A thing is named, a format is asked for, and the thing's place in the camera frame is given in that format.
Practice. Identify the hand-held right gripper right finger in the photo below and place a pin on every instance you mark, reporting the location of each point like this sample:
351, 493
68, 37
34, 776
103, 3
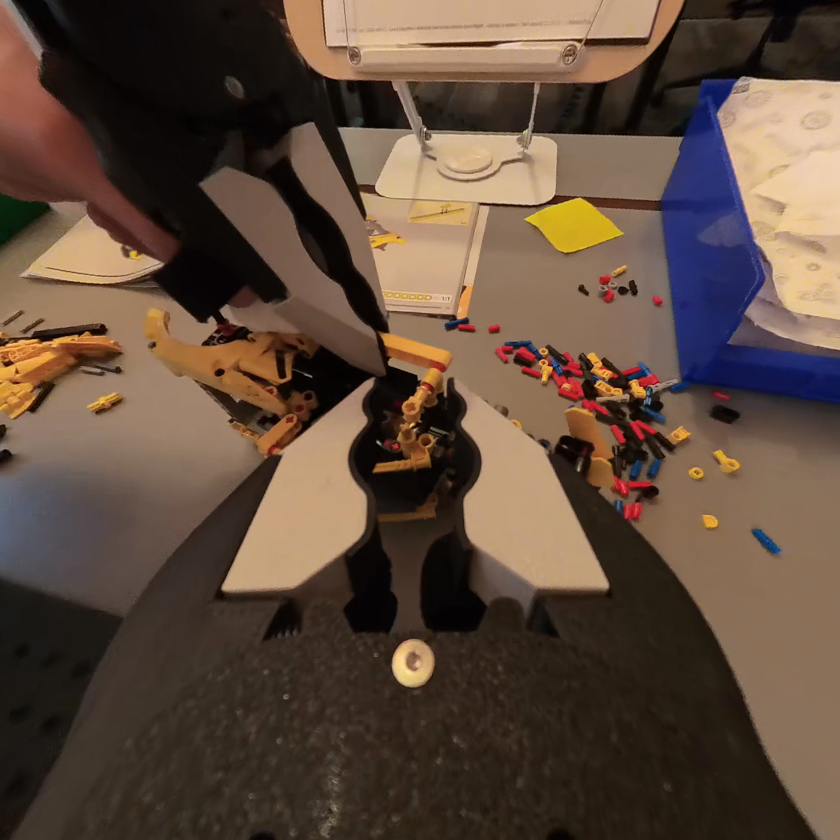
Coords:
538, 525

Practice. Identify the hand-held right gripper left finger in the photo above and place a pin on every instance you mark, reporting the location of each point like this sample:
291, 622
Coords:
295, 525

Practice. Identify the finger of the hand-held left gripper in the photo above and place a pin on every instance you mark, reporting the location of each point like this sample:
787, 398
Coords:
328, 190
262, 229

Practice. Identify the yellow brick car model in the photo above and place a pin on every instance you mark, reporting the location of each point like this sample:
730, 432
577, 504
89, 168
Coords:
216, 358

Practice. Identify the grey desk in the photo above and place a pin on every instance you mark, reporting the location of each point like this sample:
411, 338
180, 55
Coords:
164, 492

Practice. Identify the open instruction booklet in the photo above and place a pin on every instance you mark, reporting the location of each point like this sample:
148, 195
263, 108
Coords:
420, 256

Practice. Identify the large pile of brick pins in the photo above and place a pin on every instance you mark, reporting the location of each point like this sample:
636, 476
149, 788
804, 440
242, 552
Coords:
590, 394

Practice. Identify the white document stand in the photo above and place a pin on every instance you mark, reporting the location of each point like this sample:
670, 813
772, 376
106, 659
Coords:
315, 39

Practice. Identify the green box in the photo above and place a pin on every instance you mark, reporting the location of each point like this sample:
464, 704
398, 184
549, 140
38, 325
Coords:
19, 220

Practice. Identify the stubby black brick connector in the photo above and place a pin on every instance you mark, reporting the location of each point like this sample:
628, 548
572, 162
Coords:
724, 414

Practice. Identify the black brick beam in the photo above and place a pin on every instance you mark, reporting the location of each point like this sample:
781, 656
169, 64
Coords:
69, 330

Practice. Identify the small yellow brick connector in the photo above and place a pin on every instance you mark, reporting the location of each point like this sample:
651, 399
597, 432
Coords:
105, 402

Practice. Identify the small group of brick pins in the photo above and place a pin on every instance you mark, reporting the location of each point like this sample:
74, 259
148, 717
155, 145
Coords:
610, 289

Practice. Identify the yellow sticky note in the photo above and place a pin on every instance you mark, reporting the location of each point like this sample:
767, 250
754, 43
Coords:
574, 226

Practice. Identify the pile of yellow brick parts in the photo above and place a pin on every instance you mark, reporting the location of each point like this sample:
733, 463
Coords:
39, 361

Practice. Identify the blue plastic bin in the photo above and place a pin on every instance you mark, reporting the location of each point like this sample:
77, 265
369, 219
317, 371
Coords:
709, 262

